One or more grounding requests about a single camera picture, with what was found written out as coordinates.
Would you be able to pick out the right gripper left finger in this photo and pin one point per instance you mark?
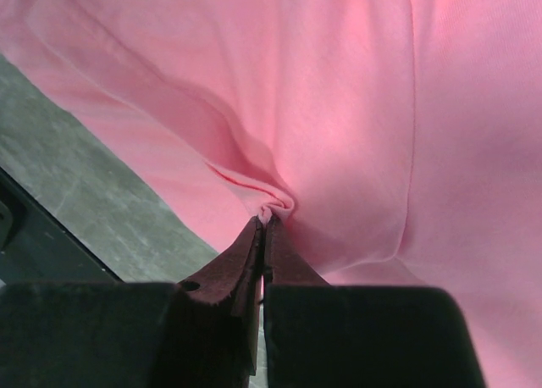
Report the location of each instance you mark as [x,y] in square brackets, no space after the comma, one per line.
[200,332]

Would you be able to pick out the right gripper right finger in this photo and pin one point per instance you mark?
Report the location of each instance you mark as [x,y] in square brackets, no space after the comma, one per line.
[322,335]

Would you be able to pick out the pink t shirt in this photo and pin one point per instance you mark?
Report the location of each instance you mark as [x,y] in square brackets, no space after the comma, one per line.
[399,140]

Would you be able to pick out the black base beam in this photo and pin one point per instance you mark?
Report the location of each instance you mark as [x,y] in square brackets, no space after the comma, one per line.
[35,246]

